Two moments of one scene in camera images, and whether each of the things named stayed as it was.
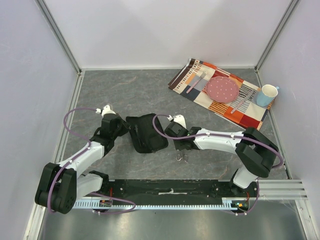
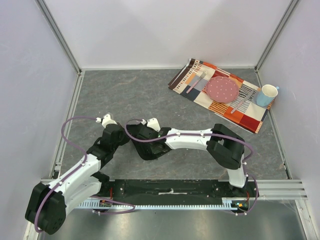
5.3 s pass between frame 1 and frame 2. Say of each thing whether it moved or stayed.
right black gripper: moved
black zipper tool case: moved
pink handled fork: stayed
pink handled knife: stayed
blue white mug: stayed
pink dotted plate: stayed
